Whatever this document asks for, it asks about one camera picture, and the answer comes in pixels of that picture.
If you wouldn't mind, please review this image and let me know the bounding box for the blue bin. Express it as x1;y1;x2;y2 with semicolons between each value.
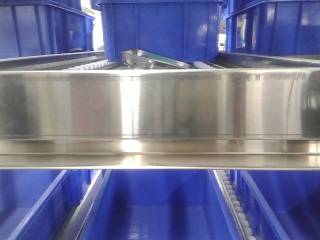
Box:
90;0;225;62
224;0;320;56
0;170;98;240
80;169;241;240
229;170;320;240
0;0;94;59

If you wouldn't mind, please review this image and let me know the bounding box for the stainless steel tray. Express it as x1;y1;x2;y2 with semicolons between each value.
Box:
122;49;195;70

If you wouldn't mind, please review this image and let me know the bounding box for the white roller track right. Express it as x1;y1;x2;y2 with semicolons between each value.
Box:
213;170;256;240

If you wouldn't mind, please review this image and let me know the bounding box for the white roller track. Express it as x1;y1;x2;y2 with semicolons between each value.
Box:
213;170;256;240
63;59;110;71

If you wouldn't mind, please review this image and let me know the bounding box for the white roller track upper left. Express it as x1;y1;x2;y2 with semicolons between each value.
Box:
63;59;110;71

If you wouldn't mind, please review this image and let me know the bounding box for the stainless steel shelf front rail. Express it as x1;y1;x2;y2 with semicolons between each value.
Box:
0;67;320;170

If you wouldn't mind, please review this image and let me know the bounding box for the metal divider rail left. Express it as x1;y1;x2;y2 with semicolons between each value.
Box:
54;169;104;240

